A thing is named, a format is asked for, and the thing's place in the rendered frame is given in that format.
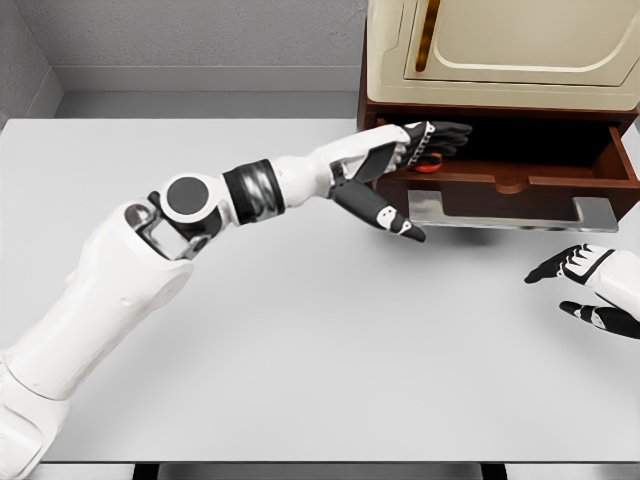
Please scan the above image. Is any brown wooden drawer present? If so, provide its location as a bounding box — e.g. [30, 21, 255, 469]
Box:
[372, 124, 640, 225]

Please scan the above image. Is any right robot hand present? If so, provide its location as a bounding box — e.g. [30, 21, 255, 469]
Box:
[523, 242, 640, 343]

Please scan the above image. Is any red switch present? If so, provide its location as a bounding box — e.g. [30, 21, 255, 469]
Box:
[406, 153, 444, 175]

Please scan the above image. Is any silver drawer handle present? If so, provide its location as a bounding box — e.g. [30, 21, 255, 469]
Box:
[406, 189, 621, 234]

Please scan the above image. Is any cream cabinet door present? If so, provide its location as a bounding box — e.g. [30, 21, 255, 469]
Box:
[403, 0, 640, 90]

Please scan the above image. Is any gold door handle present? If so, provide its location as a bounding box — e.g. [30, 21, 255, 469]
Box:
[415, 0, 442, 73]

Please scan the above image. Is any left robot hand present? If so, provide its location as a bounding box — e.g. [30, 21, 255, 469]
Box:
[309, 119, 474, 245]

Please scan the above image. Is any brown wooden cabinet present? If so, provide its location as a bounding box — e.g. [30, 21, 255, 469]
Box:
[356, 63, 640, 227]

